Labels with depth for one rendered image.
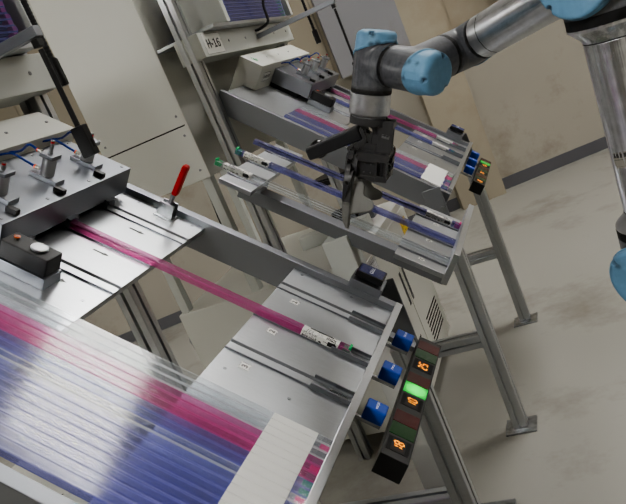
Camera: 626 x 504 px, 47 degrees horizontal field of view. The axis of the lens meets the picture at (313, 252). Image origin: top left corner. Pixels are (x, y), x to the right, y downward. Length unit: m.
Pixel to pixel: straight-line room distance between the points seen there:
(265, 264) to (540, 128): 3.88
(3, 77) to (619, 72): 0.98
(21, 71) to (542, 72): 4.02
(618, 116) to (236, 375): 0.59
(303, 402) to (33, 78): 0.80
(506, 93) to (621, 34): 3.98
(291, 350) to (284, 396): 0.11
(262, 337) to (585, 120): 4.25
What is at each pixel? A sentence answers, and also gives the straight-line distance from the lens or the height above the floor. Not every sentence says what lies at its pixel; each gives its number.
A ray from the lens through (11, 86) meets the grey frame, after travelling 1.38.
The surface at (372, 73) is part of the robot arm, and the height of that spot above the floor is 1.11.
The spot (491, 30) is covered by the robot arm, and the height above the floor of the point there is 1.10.
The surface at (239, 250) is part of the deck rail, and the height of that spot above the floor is 0.91.
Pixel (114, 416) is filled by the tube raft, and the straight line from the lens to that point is 0.84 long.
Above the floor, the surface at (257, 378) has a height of 0.81.
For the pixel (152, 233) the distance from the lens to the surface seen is 1.24.
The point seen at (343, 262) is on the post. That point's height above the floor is 0.76.
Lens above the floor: 1.13
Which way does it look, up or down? 12 degrees down
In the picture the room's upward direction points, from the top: 23 degrees counter-clockwise
